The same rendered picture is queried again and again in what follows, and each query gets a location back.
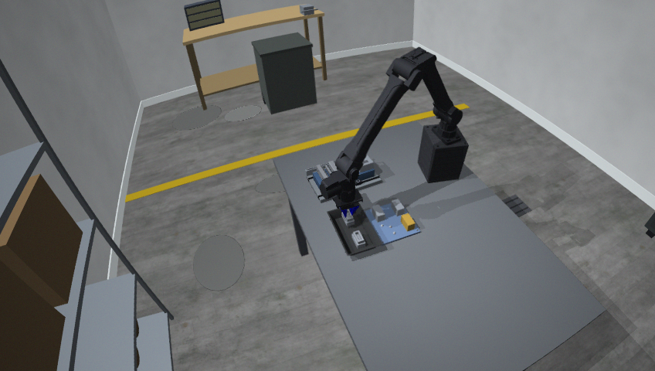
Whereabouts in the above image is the yellow block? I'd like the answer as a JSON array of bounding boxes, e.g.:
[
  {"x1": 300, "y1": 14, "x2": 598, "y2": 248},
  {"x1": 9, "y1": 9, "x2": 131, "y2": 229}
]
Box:
[{"x1": 401, "y1": 213, "x2": 415, "y2": 232}]

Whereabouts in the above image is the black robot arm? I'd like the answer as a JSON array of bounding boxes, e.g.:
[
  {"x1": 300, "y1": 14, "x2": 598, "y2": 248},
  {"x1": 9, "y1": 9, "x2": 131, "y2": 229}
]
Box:
[{"x1": 320, "y1": 47, "x2": 463, "y2": 199}]

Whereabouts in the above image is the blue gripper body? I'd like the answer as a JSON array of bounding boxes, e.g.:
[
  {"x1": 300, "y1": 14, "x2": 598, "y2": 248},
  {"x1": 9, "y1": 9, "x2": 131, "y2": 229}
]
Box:
[{"x1": 332, "y1": 189, "x2": 363, "y2": 210}]

